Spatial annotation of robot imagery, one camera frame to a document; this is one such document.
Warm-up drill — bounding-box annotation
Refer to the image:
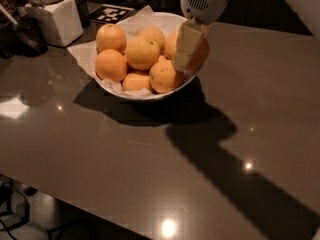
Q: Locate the orange back centre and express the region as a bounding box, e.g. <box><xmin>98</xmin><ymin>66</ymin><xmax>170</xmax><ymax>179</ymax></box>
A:
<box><xmin>139</xmin><ymin>26</ymin><xmax>166</xmax><ymax>52</ymax></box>

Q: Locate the white square container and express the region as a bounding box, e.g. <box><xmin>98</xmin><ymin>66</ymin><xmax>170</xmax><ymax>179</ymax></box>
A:
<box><xmin>25</xmin><ymin>0</ymin><xmax>83</xmax><ymax>47</ymax></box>

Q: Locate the orange left front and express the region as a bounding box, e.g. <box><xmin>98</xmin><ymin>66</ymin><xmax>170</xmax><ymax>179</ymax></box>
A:
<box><xmin>95</xmin><ymin>49</ymin><xmax>127</xmax><ymax>83</ymax></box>

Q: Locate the white bowl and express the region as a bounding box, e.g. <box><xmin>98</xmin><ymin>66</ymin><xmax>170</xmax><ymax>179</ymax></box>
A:
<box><xmin>88</xmin><ymin>8</ymin><xmax>207</xmax><ymax>101</ymax></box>

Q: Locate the white paper liner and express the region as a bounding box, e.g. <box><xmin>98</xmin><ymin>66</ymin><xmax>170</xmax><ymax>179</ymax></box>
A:
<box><xmin>68</xmin><ymin>6</ymin><xmax>195</xmax><ymax>101</ymax></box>

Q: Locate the black white marker tag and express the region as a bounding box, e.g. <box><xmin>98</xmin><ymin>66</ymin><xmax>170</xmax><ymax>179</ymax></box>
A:
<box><xmin>89</xmin><ymin>4</ymin><xmax>135</xmax><ymax>24</ymax></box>

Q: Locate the orange top left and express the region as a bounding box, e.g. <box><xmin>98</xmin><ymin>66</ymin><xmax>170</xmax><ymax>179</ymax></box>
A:
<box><xmin>96</xmin><ymin>24</ymin><xmax>127</xmax><ymax>54</ymax></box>

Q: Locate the black round object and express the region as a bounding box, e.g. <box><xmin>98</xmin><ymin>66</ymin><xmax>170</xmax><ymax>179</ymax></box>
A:
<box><xmin>0</xmin><ymin>5</ymin><xmax>48</xmax><ymax>57</ymax></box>

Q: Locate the large orange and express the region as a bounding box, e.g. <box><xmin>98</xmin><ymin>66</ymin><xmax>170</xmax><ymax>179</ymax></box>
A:
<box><xmin>164</xmin><ymin>31</ymin><xmax>210</xmax><ymax>71</ymax></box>

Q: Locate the black floor cable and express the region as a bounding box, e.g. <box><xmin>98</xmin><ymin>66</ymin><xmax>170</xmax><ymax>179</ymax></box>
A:
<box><xmin>0</xmin><ymin>180</ymin><xmax>98</xmax><ymax>240</ymax></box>

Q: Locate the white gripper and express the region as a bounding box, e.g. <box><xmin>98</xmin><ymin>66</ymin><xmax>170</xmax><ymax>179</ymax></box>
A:
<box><xmin>173</xmin><ymin>0</ymin><xmax>229</xmax><ymax>72</ymax></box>

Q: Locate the orange front bottom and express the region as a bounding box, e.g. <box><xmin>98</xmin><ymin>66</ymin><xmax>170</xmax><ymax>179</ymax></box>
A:
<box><xmin>122</xmin><ymin>71</ymin><xmax>152</xmax><ymax>91</ymax></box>

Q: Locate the orange front right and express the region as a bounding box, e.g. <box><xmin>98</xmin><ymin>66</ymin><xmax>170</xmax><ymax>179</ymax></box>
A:
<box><xmin>149</xmin><ymin>60</ymin><xmax>184</xmax><ymax>94</ymax></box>

